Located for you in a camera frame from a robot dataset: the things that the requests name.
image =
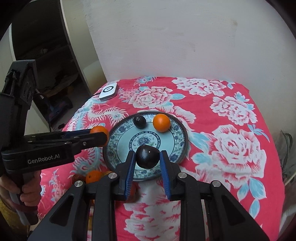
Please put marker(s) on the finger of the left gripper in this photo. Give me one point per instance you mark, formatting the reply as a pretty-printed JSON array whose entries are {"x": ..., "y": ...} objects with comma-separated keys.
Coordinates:
[
  {"x": 61, "y": 137},
  {"x": 62, "y": 144}
]

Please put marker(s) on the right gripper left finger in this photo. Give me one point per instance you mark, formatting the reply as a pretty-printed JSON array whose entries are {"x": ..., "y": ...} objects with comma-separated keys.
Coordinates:
[{"x": 68, "y": 219}]

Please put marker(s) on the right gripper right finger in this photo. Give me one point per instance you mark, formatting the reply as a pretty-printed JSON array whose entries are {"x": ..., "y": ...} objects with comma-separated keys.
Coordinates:
[{"x": 208, "y": 210}]

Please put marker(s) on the orange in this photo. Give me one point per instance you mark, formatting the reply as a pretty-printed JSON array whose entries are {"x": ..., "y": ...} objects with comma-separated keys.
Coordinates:
[
  {"x": 93, "y": 176},
  {"x": 161, "y": 122},
  {"x": 101, "y": 134}
]

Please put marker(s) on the dark plum fruit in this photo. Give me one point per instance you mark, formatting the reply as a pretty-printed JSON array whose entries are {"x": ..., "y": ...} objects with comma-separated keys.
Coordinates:
[{"x": 139, "y": 121}]

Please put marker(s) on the yellow-brown round fruit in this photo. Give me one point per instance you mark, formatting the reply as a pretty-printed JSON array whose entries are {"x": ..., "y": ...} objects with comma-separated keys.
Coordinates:
[{"x": 106, "y": 173}]

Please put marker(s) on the dark red apple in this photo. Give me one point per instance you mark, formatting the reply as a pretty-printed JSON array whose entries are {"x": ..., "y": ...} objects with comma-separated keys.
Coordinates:
[{"x": 77, "y": 177}]

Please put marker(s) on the person's left hand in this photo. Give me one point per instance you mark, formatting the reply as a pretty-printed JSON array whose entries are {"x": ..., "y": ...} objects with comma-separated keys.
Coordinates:
[{"x": 31, "y": 192}]

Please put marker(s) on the red floral tablecloth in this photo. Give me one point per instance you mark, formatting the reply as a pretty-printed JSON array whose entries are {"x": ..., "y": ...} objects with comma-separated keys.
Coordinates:
[{"x": 228, "y": 141}]

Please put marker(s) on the white square device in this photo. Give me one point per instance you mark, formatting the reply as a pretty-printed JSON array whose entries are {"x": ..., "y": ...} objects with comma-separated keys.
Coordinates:
[{"x": 108, "y": 92}]

